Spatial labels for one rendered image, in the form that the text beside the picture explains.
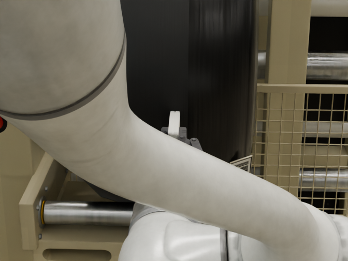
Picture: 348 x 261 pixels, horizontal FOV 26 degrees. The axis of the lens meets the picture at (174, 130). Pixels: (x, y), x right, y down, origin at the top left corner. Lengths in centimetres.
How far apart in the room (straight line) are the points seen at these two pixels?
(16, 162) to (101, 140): 99
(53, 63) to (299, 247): 41
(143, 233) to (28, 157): 64
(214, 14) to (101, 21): 76
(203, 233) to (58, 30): 51
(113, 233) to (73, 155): 94
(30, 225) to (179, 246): 61
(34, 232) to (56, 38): 105
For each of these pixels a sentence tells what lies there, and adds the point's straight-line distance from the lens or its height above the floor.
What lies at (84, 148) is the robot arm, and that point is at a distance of 50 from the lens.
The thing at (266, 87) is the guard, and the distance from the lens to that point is 181.
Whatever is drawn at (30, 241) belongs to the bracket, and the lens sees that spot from 142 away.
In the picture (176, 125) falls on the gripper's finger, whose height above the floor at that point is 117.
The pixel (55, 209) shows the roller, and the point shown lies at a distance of 143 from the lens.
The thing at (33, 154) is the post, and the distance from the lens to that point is 148.
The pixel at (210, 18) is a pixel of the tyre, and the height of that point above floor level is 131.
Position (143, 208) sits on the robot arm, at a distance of 92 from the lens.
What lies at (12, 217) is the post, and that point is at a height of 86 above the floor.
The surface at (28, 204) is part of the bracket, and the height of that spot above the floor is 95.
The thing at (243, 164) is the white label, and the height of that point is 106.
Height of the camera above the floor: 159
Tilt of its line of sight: 23 degrees down
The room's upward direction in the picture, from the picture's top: straight up
